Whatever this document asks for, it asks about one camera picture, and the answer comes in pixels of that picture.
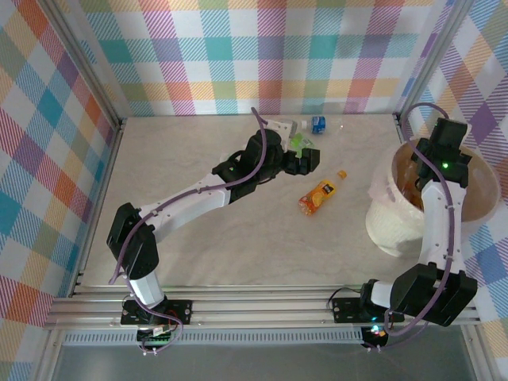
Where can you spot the lime green label bottle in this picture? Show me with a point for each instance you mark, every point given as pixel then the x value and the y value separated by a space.
pixel 299 139

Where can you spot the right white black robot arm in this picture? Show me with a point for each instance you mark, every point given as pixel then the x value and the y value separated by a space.
pixel 440 226

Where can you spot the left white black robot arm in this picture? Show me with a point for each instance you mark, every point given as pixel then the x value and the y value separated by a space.
pixel 186 202

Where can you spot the cream white waste bin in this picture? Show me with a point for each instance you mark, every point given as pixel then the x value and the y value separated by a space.
pixel 393 234

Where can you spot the orange bottle cap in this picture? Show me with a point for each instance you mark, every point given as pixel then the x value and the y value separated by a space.
pixel 342 174

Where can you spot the blue label plastic bottle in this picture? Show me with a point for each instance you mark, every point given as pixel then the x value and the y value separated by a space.
pixel 317 124

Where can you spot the orange juice bottle black label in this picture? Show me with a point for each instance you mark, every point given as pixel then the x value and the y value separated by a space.
pixel 317 196

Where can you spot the clear crumpled plastic piece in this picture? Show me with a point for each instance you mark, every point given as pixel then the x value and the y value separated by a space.
pixel 341 126

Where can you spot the grey metal lower shelf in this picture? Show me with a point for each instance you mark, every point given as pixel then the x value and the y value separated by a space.
pixel 258 363

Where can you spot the right aluminium frame post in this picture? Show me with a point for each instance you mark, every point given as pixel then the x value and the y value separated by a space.
pixel 432 59

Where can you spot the aluminium frame post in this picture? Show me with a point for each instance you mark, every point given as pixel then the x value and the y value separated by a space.
pixel 85 63
pixel 432 59

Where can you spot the aluminium front frame rail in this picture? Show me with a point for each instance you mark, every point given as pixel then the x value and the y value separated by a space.
pixel 258 307

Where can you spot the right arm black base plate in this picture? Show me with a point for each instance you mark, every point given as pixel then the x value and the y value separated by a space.
pixel 343 309

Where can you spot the left aluminium side rail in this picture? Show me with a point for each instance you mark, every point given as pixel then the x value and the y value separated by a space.
pixel 106 174

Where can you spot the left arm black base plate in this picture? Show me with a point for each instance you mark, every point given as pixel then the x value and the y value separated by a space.
pixel 179 311

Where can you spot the left aluminium frame post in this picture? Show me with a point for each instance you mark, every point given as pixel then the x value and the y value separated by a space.
pixel 85 63

